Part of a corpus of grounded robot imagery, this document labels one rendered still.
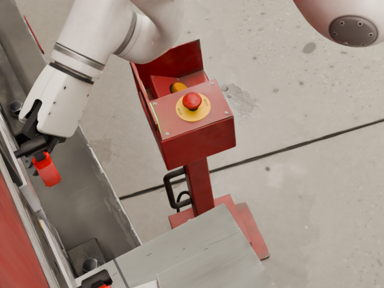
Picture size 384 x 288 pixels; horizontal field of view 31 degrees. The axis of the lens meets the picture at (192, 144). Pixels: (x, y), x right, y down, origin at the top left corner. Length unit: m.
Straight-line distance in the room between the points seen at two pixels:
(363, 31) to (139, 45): 0.43
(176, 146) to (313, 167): 0.90
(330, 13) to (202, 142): 0.72
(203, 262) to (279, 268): 1.09
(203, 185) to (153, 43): 0.72
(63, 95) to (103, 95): 1.41
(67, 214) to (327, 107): 1.33
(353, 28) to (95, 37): 0.44
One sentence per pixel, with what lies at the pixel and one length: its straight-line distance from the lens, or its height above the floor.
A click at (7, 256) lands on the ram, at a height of 1.55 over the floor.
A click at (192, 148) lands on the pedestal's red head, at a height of 0.71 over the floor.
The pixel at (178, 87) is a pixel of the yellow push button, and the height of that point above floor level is 0.73.
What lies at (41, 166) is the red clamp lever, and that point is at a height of 1.21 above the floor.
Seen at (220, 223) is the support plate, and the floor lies 1.00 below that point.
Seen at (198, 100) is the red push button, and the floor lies 0.81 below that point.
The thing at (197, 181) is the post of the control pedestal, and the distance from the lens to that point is 1.70.
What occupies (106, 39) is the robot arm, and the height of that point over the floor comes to 1.15.
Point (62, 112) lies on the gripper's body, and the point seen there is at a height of 1.08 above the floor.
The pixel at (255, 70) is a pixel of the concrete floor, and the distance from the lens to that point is 2.47.
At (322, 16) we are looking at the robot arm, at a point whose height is 1.36.
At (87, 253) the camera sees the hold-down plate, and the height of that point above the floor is 0.91.
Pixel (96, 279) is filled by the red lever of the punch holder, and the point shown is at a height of 1.26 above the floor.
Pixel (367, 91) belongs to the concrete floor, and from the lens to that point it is 2.42.
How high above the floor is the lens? 1.92
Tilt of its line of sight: 57 degrees down
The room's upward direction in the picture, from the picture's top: 11 degrees counter-clockwise
